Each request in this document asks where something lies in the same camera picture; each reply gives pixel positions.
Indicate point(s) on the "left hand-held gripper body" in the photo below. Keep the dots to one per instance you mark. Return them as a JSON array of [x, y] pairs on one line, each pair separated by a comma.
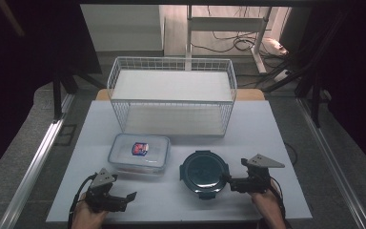
[[101, 187]]

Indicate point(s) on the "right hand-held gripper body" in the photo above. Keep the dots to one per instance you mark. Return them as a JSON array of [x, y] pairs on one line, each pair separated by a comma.
[[260, 178]]

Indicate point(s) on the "round glass container blue lid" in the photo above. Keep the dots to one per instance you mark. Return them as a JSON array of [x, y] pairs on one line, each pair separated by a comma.
[[203, 174]]

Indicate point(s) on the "person's right hand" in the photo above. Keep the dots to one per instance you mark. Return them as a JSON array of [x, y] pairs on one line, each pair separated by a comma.
[[267, 206]]

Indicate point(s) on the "person's left hand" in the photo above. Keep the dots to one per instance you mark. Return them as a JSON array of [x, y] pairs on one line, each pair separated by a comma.
[[87, 218]]

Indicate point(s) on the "clear rectangular container with label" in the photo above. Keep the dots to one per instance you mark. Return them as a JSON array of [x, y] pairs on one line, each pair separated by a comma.
[[139, 154]]

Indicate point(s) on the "black metal stand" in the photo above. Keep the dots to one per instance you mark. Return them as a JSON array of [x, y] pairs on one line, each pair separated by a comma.
[[58, 92], [314, 79]]

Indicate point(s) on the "white power strip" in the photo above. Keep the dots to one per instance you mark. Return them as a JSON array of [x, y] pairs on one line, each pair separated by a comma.
[[276, 46]]

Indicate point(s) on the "aluminium rail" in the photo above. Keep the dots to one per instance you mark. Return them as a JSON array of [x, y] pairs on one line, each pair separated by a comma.
[[333, 165], [31, 171]]

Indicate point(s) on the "white metal desk frame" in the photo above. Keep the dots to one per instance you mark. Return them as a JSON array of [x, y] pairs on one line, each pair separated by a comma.
[[225, 25]]

